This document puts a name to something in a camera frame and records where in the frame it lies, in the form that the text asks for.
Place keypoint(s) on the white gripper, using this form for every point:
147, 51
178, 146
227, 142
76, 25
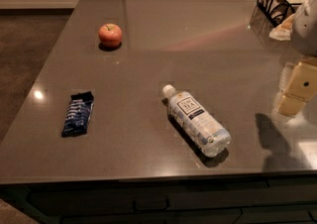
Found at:
306, 28

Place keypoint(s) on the clear plastic tea bottle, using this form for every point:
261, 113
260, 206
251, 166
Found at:
210, 137

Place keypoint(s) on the white paper napkin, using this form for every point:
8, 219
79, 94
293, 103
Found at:
283, 31

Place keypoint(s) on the red apple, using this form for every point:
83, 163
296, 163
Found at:
110, 35

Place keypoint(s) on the dark blue snack packet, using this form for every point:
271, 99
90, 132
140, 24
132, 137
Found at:
78, 114

